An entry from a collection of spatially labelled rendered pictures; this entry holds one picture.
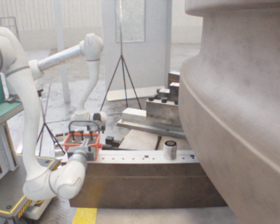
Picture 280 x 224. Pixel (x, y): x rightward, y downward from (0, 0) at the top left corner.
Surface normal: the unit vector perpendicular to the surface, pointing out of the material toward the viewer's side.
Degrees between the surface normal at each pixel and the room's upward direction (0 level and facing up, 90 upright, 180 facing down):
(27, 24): 90
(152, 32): 90
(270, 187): 90
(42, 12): 90
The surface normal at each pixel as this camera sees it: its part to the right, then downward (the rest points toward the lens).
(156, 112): -0.38, 0.36
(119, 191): 0.00, 0.39
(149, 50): 0.32, 0.36
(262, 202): -0.96, 0.11
